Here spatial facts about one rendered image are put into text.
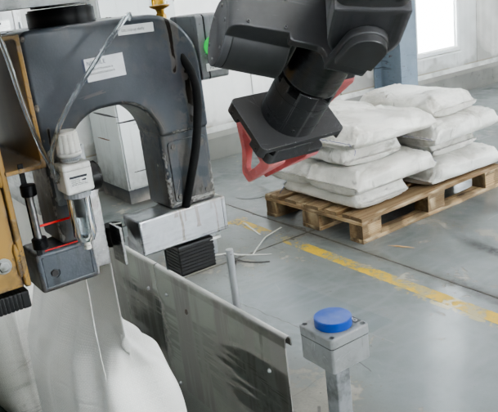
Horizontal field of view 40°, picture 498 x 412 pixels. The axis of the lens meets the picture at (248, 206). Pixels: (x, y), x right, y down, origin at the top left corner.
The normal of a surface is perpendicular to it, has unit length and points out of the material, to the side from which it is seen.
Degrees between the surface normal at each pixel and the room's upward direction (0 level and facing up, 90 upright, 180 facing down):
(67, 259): 90
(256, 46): 101
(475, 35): 90
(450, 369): 0
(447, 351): 0
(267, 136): 44
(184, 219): 90
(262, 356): 90
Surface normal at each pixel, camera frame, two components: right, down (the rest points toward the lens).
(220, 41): -0.94, -0.12
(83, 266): 0.57, 0.19
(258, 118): 0.33, -0.55
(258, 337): -0.82, 0.26
